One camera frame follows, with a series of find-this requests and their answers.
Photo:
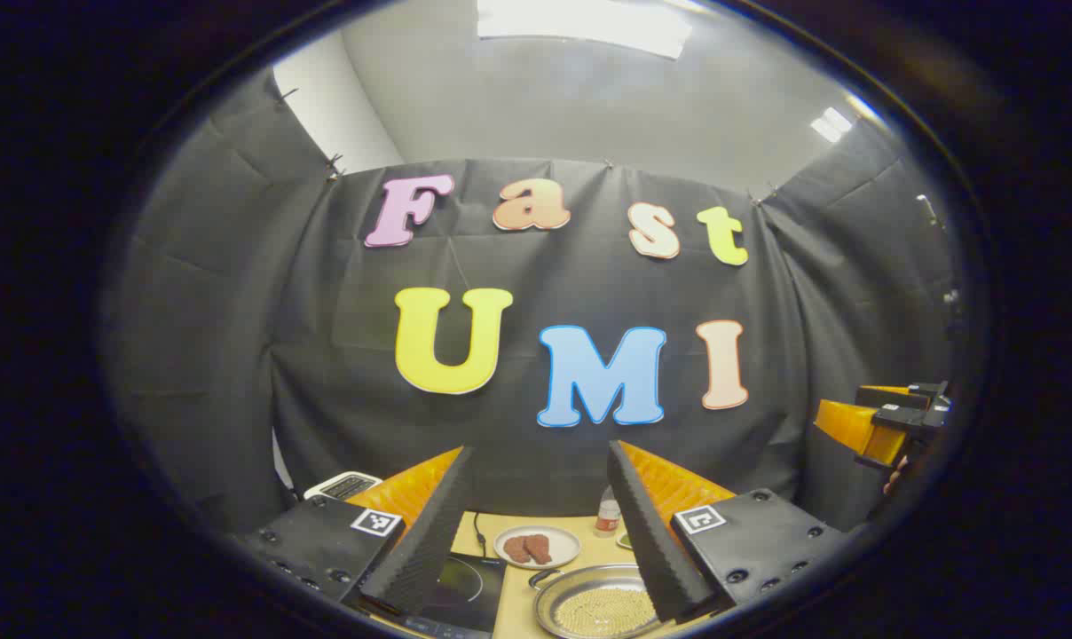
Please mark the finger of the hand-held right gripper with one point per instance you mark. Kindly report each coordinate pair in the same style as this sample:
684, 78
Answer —
847, 426
891, 395

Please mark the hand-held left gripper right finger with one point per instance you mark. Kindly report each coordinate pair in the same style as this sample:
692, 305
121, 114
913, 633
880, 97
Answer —
647, 541

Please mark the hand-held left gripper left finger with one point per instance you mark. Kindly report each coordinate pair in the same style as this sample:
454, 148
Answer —
434, 532

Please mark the black induction cooktop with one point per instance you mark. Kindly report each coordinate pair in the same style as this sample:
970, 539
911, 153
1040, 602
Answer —
465, 586

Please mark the pile of soybeans in pot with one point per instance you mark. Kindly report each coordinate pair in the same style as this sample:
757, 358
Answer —
602, 614

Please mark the clear water bottle red label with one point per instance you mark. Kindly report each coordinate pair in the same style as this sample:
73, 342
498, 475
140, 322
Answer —
607, 515

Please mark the white round plate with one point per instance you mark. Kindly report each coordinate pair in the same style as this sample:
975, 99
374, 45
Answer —
567, 543

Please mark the red meat slice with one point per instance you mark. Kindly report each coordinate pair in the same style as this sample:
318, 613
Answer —
539, 548
516, 550

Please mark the white toaster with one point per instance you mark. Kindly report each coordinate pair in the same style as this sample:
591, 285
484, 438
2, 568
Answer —
345, 485

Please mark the ceiling light panel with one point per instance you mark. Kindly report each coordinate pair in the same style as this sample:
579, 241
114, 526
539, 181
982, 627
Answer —
831, 124

